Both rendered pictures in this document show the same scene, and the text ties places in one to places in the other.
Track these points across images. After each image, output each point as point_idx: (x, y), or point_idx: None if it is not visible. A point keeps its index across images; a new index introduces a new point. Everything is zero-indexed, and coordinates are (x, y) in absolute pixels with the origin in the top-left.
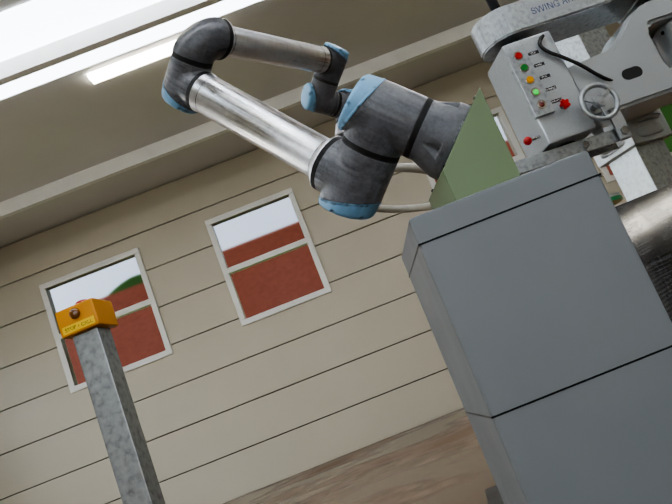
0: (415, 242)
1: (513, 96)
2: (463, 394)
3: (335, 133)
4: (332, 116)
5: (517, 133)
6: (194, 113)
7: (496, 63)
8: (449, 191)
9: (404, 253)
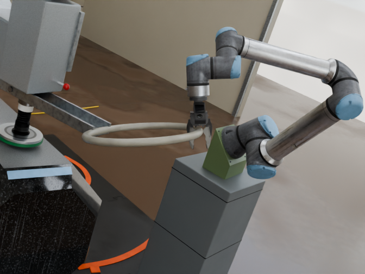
0: (261, 188)
1: (60, 42)
2: (219, 246)
3: (208, 93)
4: (212, 79)
5: (37, 66)
6: (339, 118)
7: (65, 8)
8: (243, 166)
9: (240, 192)
